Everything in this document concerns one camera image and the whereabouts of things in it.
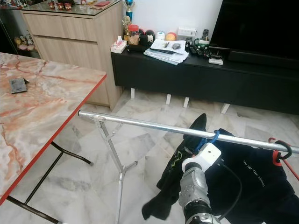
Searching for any blue plastic hanger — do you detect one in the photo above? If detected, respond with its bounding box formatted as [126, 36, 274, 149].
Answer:
[196, 130, 220, 153]

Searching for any light wood cabinet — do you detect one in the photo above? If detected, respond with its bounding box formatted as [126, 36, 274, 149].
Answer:
[21, 1, 124, 106]

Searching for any small dark wallet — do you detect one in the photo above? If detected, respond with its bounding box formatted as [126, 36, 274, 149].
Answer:
[9, 77, 30, 94]

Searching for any black soundbar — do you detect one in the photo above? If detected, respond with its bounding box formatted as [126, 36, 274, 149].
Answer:
[229, 48, 299, 70]

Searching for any steel clothes rack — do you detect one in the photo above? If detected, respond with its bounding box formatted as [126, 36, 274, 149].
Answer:
[78, 110, 299, 224]

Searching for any marble folding table red edge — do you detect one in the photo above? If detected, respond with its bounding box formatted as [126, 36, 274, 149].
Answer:
[0, 52, 107, 224]

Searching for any stack of white papers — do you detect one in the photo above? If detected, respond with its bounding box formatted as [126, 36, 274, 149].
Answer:
[143, 39, 189, 65]

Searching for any black TV console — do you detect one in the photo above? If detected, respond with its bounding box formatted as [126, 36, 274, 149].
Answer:
[111, 48, 299, 115]

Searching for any pink tissue box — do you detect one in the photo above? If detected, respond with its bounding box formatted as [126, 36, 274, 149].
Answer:
[111, 36, 128, 54]

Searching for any red hanger with black hook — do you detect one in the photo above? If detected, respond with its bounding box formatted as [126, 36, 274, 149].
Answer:
[268, 137, 299, 182]

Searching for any small white device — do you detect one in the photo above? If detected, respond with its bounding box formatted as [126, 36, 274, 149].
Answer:
[209, 57, 224, 66]

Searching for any white wall socket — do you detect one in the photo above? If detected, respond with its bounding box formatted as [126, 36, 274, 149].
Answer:
[177, 27, 198, 40]

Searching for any red lid jar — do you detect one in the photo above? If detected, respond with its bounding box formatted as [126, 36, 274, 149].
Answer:
[128, 25, 140, 45]

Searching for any black plush toy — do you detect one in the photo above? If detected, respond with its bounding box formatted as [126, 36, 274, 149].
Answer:
[140, 30, 156, 45]

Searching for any black logo T-shirt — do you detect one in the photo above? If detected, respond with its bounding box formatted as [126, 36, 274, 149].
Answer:
[142, 113, 239, 222]

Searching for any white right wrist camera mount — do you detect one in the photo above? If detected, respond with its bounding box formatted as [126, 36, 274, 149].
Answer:
[181, 142, 222, 173]

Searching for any black television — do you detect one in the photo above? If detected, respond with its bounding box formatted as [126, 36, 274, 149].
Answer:
[210, 0, 299, 56]

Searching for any glass display cabinet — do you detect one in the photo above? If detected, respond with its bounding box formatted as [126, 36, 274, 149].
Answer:
[0, 6, 41, 58]

